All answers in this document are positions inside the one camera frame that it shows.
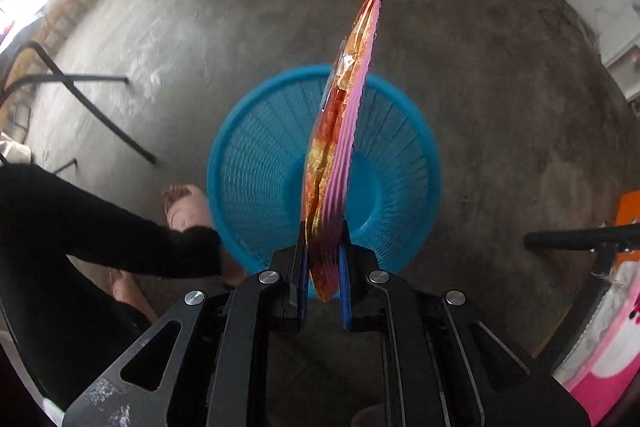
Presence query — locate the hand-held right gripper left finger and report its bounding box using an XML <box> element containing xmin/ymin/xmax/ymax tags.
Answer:
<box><xmin>62</xmin><ymin>221</ymin><xmax>309</xmax><ymax>427</ymax></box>

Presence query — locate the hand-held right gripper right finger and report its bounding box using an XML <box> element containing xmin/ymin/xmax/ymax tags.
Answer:
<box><xmin>338</xmin><ymin>219</ymin><xmax>592</xmax><ymax>427</ymax></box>

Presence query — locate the orange snack bag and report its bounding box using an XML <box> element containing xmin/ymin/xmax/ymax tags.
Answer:
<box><xmin>301</xmin><ymin>0</ymin><xmax>386</xmax><ymax>303</ymax></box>

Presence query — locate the blue plastic mesh basket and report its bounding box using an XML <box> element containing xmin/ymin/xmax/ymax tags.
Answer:
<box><xmin>207</xmin><ymin>64</ymin><xmax>443</xmax><ymax>300</ymax></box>

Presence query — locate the person's bare foot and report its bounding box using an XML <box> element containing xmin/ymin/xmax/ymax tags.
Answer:
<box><xmin>164</xmin><ymin>185</ymin><xmax>249</xmax><ymax>286</ymax></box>
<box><xmin>110</xmin><ymin>269</ymin><xmax>156</xmax><ymax>324</ymax></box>

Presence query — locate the person's black trouser leg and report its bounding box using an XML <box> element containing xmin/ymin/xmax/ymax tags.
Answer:
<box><xmin>0</xmin><ymin>164</ymin><xmax>223</xmax><ymax>413</ymax></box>

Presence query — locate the floral tablecloth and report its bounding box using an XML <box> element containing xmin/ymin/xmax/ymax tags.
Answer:
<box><xmin>550</xmin><ymin>252</ymin><xmax>640</xmax><ymax>425</ymax></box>

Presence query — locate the orange box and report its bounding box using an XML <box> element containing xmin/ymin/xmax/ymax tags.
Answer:
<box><xmin>614</xmin><ymin>191</ymin><xmax>640</xmax><ymax>253</ymax></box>

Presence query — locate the white cabinet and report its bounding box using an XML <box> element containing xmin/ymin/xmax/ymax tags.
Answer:
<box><xmin>597</xmin><ymin>4</ymin><xmax>640</xmax><ymax>102</ymax></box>

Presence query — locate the black metal chair frame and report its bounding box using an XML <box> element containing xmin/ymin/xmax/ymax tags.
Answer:
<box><xmin>0</xmin><ymin>41</ymin><xmax>158</xmax><ymax>172</ymax></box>

